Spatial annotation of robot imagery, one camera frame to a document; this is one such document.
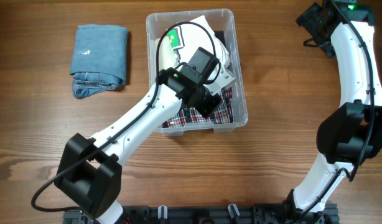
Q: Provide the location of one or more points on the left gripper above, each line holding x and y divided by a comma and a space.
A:
208, 109

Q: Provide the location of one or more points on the blue denim jeans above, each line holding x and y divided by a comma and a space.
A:
99, 59

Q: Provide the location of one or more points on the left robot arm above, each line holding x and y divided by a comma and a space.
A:
90, 168

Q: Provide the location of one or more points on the red plaid shirt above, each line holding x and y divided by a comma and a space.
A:
223, 114

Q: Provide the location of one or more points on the cream cloth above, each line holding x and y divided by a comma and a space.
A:
167, 57

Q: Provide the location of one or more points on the clear plastic storage bin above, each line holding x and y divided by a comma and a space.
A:
220, 20

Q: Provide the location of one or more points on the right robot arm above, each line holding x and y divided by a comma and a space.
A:
353, 133

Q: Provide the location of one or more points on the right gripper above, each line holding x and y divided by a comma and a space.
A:
307, 19

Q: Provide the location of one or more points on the white printed t-shirt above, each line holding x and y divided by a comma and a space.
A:
187, 38

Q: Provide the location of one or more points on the black garment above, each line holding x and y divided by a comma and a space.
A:
222, 35

